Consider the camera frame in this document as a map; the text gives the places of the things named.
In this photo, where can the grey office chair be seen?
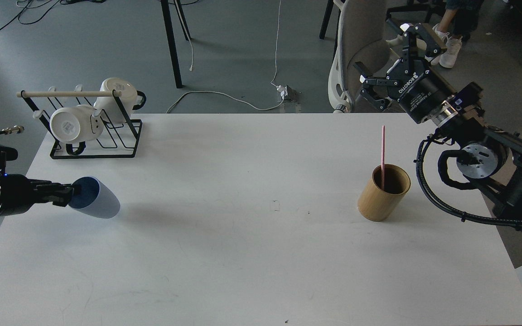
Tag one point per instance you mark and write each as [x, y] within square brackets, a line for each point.
[361, 38]

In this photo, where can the white mug front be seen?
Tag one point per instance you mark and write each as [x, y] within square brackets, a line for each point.
[76, 124]

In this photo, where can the white sneaker left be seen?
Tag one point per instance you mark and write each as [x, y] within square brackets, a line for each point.
[443, 36]

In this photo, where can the white power adapter plug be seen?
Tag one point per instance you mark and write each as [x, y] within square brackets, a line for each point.
[282, 91]

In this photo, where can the black wire mug rack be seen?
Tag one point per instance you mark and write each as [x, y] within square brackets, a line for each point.
[115, 103]

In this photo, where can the white sneaker right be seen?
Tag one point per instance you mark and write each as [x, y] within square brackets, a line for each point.
[449, 57]

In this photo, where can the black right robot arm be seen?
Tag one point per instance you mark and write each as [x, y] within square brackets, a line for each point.
[489, 159]

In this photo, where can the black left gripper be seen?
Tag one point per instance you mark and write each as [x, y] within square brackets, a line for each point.
[18, 194]

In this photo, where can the bamboo cylinder holder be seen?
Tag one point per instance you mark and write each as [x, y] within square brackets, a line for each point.
[383, 192]

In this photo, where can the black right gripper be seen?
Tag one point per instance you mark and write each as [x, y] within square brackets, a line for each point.
[413, 82]

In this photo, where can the blue plastic cup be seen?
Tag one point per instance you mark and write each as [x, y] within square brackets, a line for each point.
[94, 198]

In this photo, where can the white sneaker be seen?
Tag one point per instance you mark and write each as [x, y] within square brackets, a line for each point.
[449, 57]
[443, 36]

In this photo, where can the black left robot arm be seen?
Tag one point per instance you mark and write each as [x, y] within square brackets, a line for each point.
[9, 153]

